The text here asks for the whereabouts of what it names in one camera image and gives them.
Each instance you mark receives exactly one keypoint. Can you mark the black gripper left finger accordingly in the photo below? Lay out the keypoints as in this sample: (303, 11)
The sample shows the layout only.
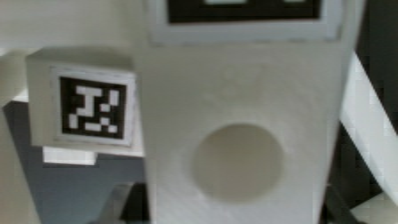
(127, 206)

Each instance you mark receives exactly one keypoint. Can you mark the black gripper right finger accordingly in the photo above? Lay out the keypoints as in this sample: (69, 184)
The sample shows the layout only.
(337, 213)

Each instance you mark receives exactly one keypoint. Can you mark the white chair seat plate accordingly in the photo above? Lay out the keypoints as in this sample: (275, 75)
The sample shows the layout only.
(76, 82)

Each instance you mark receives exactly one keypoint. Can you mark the white chair back piece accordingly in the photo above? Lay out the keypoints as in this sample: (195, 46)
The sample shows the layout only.
(250, 92)

